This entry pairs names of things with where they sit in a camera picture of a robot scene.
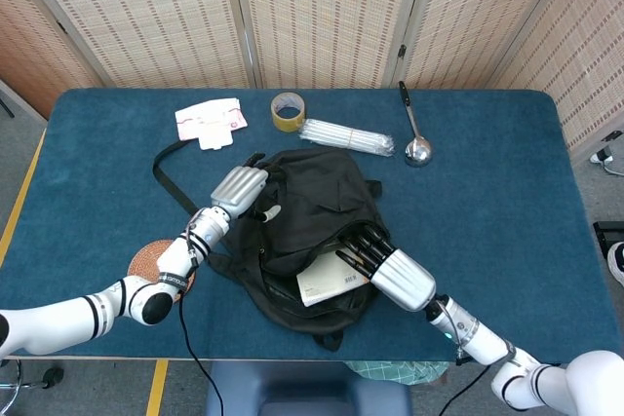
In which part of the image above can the bundle of wrapped white straws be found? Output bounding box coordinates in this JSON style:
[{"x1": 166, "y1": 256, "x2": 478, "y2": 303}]
[{"x1": 297, "y1": 117, "x2": 395, "y2": 158}]

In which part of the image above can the black box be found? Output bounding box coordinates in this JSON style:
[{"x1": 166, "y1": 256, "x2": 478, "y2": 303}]
[{"x1": 592, "y1": 220, "x2": 624, "y2": 251}]

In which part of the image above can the white yellow notebook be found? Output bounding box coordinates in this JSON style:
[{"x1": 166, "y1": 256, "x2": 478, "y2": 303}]
[{"x1": 295, "y1": 249, "x2": 374, "y2": 309}]

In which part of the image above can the yellow packing tape roll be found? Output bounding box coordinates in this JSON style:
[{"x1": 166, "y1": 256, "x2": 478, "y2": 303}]
[{"x1": 270, "y1": 91, "x2": 307, "y2": 133}]

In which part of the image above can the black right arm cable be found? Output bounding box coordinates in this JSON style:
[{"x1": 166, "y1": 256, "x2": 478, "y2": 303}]
[{"x1": 436, "y1": 361, "x2": 491, "y2": 416}]

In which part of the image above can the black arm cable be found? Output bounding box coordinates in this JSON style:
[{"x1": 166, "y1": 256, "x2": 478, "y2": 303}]
[
  {"x1": 436, "y1": 361, "x2": 491, "y2": 416},
  {"x1": 177, "y1": 233, "x2": 225, "y2": 416}
]

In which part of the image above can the black and white sneaker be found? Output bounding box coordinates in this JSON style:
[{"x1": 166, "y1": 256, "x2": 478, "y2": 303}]
[{"x1": 606, "y1": 240, "x2": 624, "y2": 288}]

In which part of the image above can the round woven brown coaster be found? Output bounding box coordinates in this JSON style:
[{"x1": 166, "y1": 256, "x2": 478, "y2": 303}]
[{"x1": 127, "y1": 239, "x2": 197, "y2": 298}]

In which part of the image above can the woven folding screen panel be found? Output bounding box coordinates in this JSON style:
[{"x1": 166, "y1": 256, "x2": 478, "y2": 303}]
[
  {"x1": 4, "y1": 0, "x2": 259, "y2": 90},
  {"x1": 0, "y1": 0, "x2": 106, "y2": 120},
  {"x1": 228, "y1": 0, "x2": 430, "y2": 90},
  {"x1": 491, "y1": 0, "x2": 624, "y2": 154},
  {"x1": 389, "y1": 0, "x2": 576, "y2": 91}
]

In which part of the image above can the green checked cloth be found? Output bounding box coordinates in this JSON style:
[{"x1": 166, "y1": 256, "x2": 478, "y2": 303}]
[{"x1": 343, "y1": 360, "x2": 449, "y2": 387}]

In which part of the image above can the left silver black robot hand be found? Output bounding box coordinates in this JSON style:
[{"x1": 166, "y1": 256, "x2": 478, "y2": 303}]
[{"x1": 209, "y1": 152, "x2": 283, "y2": 223}]

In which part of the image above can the chrome stool base with caster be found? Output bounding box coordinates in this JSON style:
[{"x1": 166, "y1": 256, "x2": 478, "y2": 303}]
[{"x1": 0, "y1": 359, "x2": 65, "y2": 416}]

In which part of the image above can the blue padded chair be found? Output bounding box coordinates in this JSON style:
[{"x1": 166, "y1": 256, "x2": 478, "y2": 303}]
[{"x1": 203, "y1": 360, "x2": 413, "y2": 416}]

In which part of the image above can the metal ladle with black handle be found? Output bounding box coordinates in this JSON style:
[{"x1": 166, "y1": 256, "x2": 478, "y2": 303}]
[{"x1": 398, "y1": 80, "x2": 434, "y2": 168}]

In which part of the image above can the flattened white paper carton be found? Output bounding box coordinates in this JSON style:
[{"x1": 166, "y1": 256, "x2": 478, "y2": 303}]
[{"x1": 174, "y1": 97, "x2": 249, "y2": 151}]

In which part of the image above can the blue felt table cover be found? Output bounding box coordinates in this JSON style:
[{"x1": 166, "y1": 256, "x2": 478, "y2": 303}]
[{"x1": 0, "y1": 88, "x2": 594, "y2": 363}]

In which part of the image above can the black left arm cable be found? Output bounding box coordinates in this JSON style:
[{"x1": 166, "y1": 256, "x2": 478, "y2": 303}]
[{"x1": 177, "y1": 233, "x2": 225, "y2": 416}]

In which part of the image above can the black backpack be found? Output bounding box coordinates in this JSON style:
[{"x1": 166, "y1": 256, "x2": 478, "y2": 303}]
[{"x1": 152, "y1": 140, "x2": 391, "y2": 353}]

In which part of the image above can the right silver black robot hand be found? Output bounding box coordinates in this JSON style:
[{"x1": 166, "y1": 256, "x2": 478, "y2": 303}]
[{"x1": 334, "y1": 223, "x2": 437, "y2": 313}]

